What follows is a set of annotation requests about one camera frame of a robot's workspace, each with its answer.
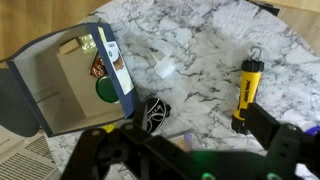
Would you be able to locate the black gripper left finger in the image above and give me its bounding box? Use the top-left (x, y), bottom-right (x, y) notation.
top-left (59, 101), bottom-right (201, 180)

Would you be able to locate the yellow black flashlight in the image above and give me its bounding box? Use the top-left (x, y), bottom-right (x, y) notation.
top-left (231, 46), bottom-right (266, 135)

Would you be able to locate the grey plastic bin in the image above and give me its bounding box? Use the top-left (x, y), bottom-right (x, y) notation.
top-left (5, 22), bottom-right (140, 138)

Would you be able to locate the light green packet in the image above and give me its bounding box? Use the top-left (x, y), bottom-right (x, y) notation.
top-left (78, 33), bottom-right (98, 54)

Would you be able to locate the tan paper packet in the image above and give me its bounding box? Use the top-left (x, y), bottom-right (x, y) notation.
top-left (58, 38), bottom-right (81, 56)

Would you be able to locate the green round lid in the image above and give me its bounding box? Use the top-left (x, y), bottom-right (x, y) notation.
top-left (95, 75), bottom-right (120, 104)

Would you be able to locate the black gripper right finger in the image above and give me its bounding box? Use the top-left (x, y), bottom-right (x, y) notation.
top-left (244, 102), bottom-right (320, 180)

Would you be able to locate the clear plastic wrapper piece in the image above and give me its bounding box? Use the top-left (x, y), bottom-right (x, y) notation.
top-left (128, 44), bottom-right (162, 68)

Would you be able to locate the blue round scoop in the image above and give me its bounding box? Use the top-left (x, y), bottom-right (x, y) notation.
top-left (304, 125), bottom-right (320, 138)

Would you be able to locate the black round pouch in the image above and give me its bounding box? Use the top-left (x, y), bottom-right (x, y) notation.
top-left (143, 97), bottom-right (172, 134)

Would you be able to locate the red brown foil packet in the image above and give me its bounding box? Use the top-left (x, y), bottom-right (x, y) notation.
top-left (89, 53), bottom-right (109, 80)

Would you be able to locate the white louvered wall vent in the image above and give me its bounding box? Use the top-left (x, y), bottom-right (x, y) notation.
top-left (0, 125), bottom-right (62, 180)

